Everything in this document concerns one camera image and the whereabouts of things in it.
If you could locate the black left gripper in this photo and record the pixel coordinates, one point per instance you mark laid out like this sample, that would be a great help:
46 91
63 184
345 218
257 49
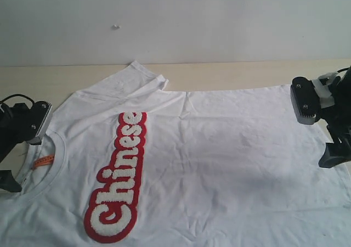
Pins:
17 126

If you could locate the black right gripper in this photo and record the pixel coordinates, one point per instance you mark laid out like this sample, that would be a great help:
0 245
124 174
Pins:
335 107

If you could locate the white t-shirt red lettering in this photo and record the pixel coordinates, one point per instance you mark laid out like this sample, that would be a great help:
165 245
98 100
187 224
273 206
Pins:
127 163

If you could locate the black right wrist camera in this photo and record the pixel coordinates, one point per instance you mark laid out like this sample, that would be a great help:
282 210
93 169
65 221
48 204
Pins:
305 101

